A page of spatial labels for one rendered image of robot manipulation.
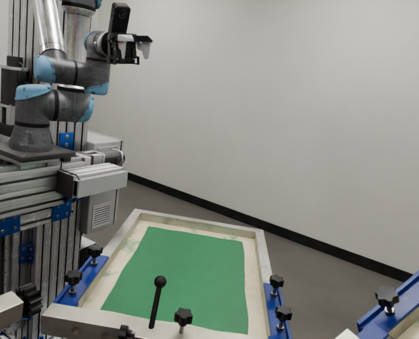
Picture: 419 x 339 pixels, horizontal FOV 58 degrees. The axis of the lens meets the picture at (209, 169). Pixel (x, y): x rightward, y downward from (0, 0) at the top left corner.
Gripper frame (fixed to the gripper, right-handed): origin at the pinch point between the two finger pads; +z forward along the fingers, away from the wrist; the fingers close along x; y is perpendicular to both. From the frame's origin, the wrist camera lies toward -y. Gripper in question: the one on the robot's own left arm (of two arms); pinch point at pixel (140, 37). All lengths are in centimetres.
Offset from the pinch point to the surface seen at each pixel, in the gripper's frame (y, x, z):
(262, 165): 129, -244, -207
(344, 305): 197, -199, -52
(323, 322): 192, -163, -43
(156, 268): 74, -8, -9
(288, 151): 107, -257, -182
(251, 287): 77, -32, 14
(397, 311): 52, -29, 61
